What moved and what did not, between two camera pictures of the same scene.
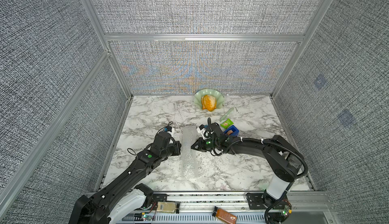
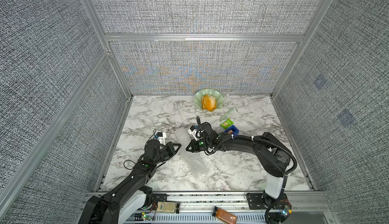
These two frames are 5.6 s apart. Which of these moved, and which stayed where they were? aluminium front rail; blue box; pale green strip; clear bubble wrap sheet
Moved: clear bubble wrap sheet
Stayed: pale green strip; aluminium front rail; blue box
